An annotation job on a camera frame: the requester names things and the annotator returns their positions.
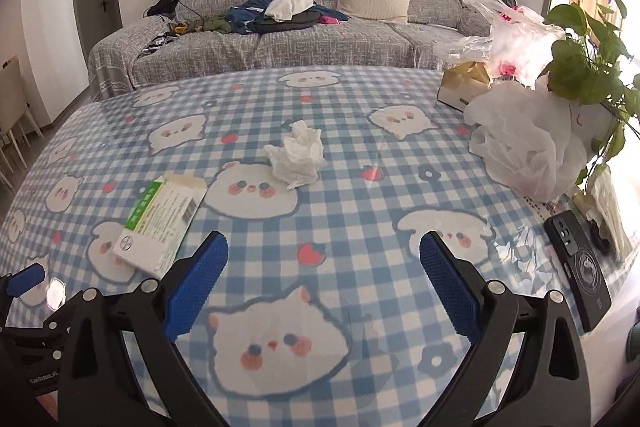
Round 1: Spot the pile of clothes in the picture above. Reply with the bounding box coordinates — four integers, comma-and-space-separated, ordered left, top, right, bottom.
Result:
198, 0, 349, 35

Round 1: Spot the beige dining chair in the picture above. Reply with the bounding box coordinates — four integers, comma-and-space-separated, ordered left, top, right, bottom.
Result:
0, 55, 43, 169

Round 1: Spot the grey covered sofa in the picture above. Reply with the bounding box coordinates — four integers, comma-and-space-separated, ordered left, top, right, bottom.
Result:
88, 0, 490, 101

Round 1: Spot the white tissue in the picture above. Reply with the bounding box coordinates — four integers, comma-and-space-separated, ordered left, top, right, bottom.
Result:
264, 120, 328, 191

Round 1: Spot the green potted plant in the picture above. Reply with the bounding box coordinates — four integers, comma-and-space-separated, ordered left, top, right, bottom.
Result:
541, 0, 639, 185

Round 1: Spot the black smartphone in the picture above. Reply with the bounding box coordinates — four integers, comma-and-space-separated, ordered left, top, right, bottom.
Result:
544, 210, 611, 333

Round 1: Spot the white plastic bag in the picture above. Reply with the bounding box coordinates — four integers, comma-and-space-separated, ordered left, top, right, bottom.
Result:
463, 76, 587, 202

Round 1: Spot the white barcode medicine box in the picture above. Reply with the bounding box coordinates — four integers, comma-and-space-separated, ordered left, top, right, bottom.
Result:
113, 172, 207, 279

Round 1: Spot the pink printed plastic bag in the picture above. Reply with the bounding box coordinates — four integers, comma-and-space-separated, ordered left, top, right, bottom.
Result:
434, 0, 565, 87

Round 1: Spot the black bag on sofa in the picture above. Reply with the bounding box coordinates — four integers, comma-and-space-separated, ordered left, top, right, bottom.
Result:
144, 0, 180, 18

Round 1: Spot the blue checkered tablecloth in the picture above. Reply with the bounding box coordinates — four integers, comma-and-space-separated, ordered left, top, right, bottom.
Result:
1, 66, 568, 426

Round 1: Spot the tan tissue box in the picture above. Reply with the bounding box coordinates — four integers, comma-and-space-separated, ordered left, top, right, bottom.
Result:
437, 62, 492, 112

